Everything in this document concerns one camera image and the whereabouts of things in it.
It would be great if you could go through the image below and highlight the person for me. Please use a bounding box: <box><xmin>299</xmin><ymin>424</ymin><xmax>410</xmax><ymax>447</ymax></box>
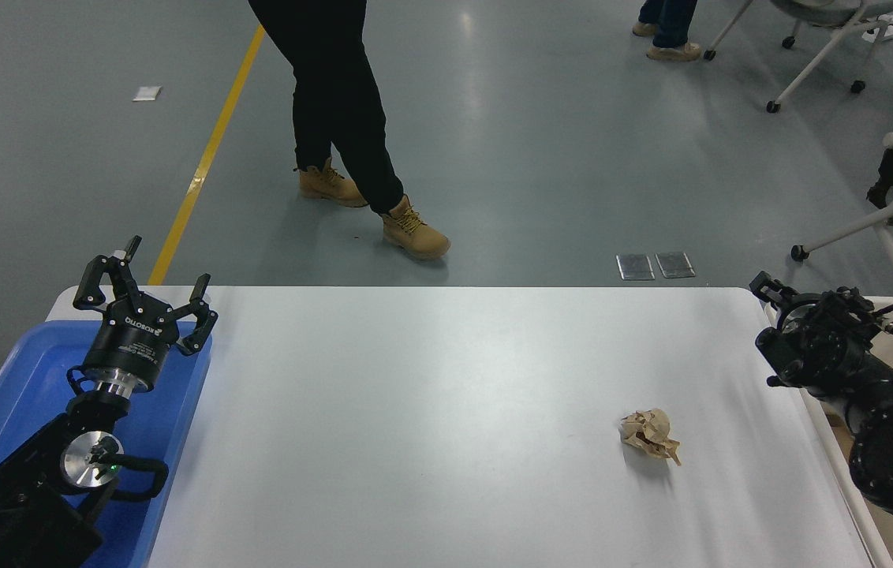
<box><xmin>248</xmin><ymin>0</ymin><xmax>451</xmax><ymax>261</ymax></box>
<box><xmin>632</xmin><ymin>0</ymin><xmax>704</xmax><ymax>62</ymax></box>

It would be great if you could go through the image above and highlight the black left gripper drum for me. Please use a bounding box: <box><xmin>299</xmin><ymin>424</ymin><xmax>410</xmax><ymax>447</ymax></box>
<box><xmin>82</xmin><ymin>290</ymin><xmax>181</xmax><ymax>393</ymax></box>

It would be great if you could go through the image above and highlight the silver floor plate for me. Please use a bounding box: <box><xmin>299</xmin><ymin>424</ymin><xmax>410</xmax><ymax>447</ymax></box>
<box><xmin>656</xmin><ymin>252</ymin><xmax>696</xmax><ymax>279</ymax></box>
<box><xmin>616</xmin><ymin>254</ymin><xmax>656</xmax><ymax>281</ymax></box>

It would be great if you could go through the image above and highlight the tan paper ball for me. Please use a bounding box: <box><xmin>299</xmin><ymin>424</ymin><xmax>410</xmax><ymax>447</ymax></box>
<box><xmin>620</xmin><ymin>408</ymin><xmax>682</xmax><ymax>466</ymax></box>

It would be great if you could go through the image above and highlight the blue plastic tray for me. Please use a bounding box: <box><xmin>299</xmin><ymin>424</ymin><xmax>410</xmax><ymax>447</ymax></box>
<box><xmin>0</xmin><ymin>319</ymin><xmax>213</xmax><ymax>568</ymax></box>

